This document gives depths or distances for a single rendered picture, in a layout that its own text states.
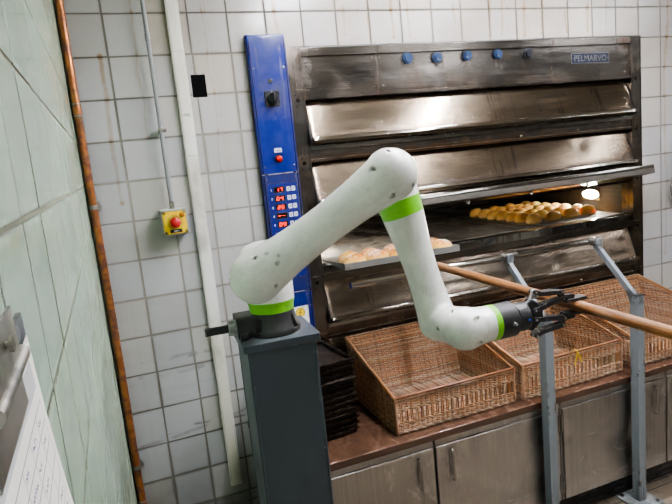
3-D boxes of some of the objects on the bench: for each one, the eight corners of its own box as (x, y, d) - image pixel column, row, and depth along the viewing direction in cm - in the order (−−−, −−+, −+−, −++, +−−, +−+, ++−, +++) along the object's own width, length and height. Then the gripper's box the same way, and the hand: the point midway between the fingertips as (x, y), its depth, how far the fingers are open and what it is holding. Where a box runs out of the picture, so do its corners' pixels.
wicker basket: (456, 367, 289) (453, 312, 284) (548, 343, 309) (546, 291, 304) (523, 402, 244) (520, 337, 240) (625, 371, 264) (624, 311, 260)
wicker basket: (347, 394, 270) (342, 335, 265) (454, 367, 289) (451, 312, 284) (396, 438, 225) (390, 368, 220) (519, 402, 244) (515, 338, 239)
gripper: (501, 285, 157) (572, 272, 165) (504, 344, 159) (574, 327, 167) (519, 291, 150) (593, 276, 158) (522, 351, 152) (594, 334, 160)
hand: (573, 304), depth 161 cm, fingers closed on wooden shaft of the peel, 3 cm apart
